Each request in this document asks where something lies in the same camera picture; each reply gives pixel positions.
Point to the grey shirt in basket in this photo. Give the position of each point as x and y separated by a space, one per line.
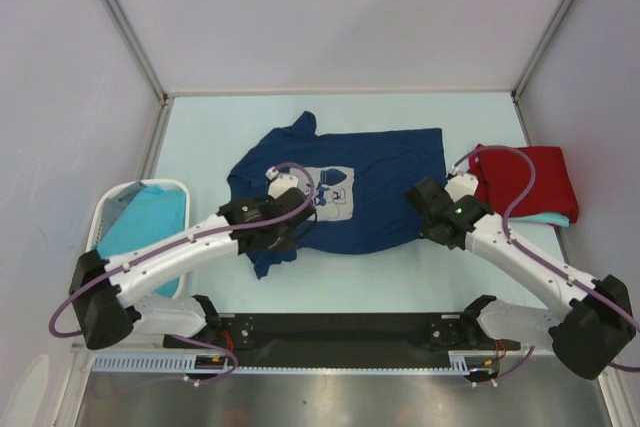
116 203

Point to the white laundry basket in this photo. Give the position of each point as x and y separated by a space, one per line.
100 217

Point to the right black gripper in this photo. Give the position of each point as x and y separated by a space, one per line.
425 233

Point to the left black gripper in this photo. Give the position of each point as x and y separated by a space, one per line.
286 243

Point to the light blue cable duct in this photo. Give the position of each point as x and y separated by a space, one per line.
162 363

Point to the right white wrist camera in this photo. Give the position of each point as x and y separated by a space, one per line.
460 183

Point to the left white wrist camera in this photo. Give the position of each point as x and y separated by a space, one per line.
280 182

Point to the folded red t shirt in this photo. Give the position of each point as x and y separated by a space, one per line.
503 175

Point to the navy blue t shirt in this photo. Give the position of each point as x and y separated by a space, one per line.
358 181

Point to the folded light blue t shirt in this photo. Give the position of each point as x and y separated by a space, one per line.
550 218

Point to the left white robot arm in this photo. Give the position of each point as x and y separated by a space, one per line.
111 296

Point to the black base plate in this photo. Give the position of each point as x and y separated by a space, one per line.
351 341

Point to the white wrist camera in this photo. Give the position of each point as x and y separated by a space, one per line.
280 182
460 183

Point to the turquoise t shirt in basket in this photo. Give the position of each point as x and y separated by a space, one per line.
145 222

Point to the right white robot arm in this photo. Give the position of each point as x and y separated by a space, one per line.
584 321

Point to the aluminium frame rail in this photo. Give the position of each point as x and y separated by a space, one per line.
498 320

